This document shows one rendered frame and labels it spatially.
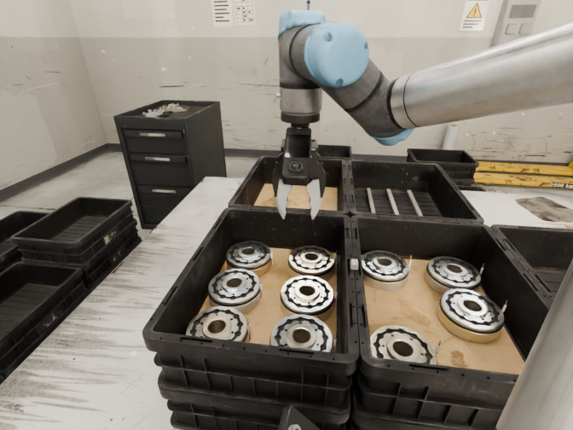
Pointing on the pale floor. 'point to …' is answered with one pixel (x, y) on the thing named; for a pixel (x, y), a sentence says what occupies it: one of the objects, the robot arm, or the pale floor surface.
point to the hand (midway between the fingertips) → (298, 215)
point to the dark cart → (170, 154)
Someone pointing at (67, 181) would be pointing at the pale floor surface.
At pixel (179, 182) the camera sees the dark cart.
